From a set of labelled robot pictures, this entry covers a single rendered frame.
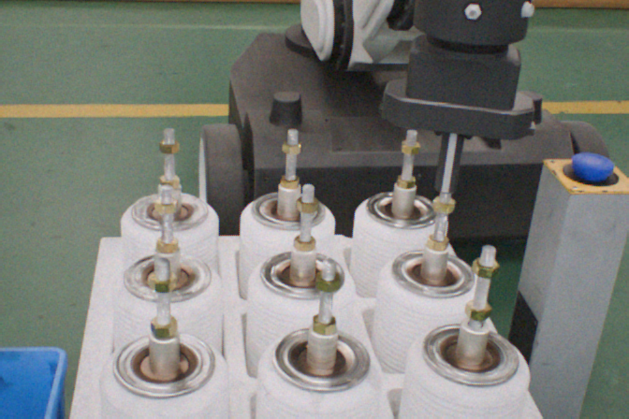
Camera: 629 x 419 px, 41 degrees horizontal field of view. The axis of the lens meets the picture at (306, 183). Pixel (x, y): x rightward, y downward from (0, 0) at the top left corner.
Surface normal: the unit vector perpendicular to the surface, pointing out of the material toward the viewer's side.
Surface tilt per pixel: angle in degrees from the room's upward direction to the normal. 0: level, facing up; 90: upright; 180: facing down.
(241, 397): 0
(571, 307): 90
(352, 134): 0
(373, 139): 0
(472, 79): 90
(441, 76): 90
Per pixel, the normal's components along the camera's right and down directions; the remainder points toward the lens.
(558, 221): -0.99, 0.00
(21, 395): 0.10, 0.42
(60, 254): 0.06, -0.89
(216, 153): 0.11, -0.54
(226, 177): 0.20, -0.25
